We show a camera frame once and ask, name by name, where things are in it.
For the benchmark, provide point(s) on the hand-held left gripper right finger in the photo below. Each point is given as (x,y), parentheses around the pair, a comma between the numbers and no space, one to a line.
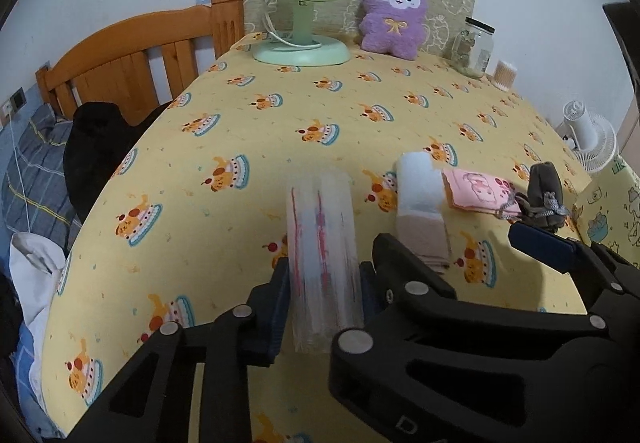
(368,293)

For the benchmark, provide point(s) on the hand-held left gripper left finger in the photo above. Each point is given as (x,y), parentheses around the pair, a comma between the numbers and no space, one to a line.
(279,318)

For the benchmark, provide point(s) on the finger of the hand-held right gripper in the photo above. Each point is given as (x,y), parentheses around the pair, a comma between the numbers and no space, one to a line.
(410,268)
(547,245)

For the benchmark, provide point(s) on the clear plastic tissue packet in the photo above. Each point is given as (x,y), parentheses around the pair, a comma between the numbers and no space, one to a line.
(322,243)

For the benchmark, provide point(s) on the pink cartoon packet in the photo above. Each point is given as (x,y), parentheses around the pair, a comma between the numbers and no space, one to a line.
(475,190)

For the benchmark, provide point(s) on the beige folded cloth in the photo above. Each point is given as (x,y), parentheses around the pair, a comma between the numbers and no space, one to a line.
(422,240)

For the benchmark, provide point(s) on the cartoon-print paper box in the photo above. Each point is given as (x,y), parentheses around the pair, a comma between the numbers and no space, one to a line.
(605,218)

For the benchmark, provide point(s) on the white floor fan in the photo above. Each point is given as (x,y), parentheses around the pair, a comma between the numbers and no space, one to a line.
(590,138)

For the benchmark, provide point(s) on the beige door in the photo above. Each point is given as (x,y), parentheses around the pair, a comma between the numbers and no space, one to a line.
(631,128)

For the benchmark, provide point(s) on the cotton swab container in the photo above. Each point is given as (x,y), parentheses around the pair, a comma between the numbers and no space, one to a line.
(505,74)

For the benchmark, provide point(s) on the yellow cake-print tablecloth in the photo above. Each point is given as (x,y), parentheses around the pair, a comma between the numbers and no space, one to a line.
(225,123)

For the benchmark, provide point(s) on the glass jar with dark lid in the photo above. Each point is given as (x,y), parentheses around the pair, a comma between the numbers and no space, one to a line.
(472,48)

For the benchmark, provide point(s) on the black cloth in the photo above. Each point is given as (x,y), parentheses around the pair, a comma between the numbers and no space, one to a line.
(100,148)

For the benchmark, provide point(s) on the white cloth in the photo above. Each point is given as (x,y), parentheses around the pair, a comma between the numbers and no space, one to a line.
(35,273)

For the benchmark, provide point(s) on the purple plush toy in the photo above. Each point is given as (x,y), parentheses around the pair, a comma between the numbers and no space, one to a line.
(392,18)

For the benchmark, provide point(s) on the blue bedsheet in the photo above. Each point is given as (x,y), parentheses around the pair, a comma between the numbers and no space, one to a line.
(32,373)

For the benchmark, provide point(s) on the dark clothes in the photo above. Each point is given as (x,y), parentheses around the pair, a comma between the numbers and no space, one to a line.
(9,313)

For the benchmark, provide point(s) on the blue plaid pillow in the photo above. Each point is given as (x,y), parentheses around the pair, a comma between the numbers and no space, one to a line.
(35,173)

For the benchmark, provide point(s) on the wooden bed headboard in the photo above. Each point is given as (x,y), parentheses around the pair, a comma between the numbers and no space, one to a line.
(130,43)

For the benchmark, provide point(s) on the wall socket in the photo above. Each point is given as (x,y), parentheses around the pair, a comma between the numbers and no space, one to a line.
(17,99)

